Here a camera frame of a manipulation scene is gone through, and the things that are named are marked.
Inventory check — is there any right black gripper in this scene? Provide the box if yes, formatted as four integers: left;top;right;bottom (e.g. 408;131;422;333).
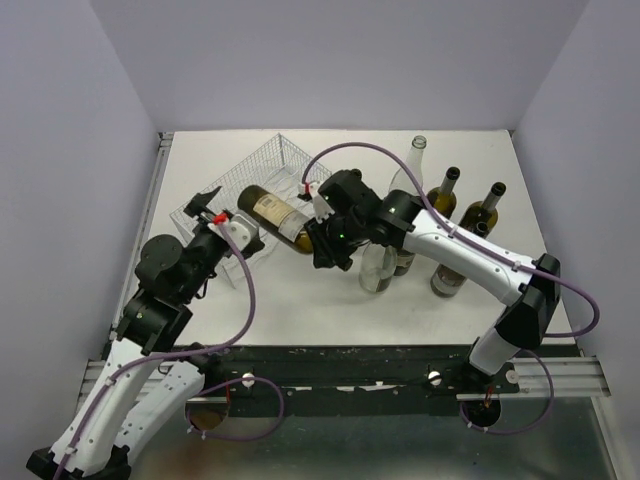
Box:
302;207;365;270

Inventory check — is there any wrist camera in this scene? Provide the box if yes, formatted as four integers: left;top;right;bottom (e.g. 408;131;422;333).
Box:
208;213;259;251
298;181;334;224

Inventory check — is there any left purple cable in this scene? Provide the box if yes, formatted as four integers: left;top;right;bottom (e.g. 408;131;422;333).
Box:
49;224;259;480

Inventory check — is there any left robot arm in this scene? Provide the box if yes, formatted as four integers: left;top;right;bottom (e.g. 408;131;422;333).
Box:
26;193;264;479

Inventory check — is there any short clear glass bottle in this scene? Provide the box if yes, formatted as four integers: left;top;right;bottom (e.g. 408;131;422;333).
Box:
359;243;397;294

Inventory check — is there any tall clear glass bottle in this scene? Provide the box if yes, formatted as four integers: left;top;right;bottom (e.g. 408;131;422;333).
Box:
388;135;427;195

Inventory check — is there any front right dark bottle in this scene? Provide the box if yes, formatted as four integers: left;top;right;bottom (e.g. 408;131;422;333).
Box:
430;221;491;298

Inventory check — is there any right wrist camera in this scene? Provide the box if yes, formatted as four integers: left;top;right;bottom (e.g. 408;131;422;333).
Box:
298;181;334;224

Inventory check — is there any dark centre wine bottle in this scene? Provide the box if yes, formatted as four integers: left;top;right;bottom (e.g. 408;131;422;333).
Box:
394;249;415;276

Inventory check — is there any purple cable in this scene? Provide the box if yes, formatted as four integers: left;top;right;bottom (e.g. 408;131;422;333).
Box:
49;224;259;480
299;143;601;436

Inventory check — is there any dark labelled wine bottle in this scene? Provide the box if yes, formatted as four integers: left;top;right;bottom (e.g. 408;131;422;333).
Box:
237;185;313;255

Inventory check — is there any aluminium frame rail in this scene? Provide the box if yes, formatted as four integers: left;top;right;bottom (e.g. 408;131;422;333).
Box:
457;355;612;403

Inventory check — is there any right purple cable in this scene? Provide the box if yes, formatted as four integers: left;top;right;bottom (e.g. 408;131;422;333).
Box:
299;143;601;436

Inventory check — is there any olive green wine bottle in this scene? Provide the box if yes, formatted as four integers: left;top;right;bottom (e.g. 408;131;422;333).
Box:
427;166;460;219

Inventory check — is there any white wire wine rack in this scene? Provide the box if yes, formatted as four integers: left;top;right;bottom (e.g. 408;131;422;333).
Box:
170;133;332;288

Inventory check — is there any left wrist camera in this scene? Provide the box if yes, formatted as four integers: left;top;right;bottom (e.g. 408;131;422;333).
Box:
208;213;259;251

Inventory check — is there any far right green bottle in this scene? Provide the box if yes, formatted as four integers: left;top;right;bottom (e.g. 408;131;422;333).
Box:
458;182;506;238

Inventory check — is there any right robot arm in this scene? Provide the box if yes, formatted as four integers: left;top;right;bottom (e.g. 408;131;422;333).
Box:
299;170;560;392

